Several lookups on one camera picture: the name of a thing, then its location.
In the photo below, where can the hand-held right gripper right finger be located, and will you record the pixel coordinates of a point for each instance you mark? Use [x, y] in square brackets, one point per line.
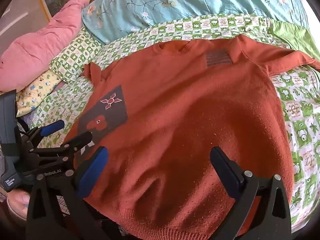
[226, 166]

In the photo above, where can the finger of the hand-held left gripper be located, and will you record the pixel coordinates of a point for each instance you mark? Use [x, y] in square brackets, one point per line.
[52, 128]
[75, 140]

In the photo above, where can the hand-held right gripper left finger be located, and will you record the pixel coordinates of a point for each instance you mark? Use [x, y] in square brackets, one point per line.
[91, 173]

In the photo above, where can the orange knit sweater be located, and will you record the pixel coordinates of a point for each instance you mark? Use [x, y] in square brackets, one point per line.
[187, 105]

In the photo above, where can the person's left hand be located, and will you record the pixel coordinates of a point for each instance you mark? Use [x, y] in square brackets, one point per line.
[17, 203]

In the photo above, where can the yellow printed pillow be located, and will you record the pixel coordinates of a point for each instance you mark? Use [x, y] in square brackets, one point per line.
[37, 90]

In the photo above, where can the green checked pillow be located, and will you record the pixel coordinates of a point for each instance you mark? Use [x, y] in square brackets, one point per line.
[72, 55]

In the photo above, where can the pink quilt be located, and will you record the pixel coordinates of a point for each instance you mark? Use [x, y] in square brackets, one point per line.
[37, 47]

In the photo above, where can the green checked cartoon bedsheet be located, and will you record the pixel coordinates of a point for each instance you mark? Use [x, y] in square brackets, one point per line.
[300, 100]

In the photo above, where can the plain green cloth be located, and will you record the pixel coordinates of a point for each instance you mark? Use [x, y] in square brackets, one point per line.
[295, 35]

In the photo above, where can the teal floral quilt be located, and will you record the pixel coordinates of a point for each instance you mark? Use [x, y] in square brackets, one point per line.
[175, 0]

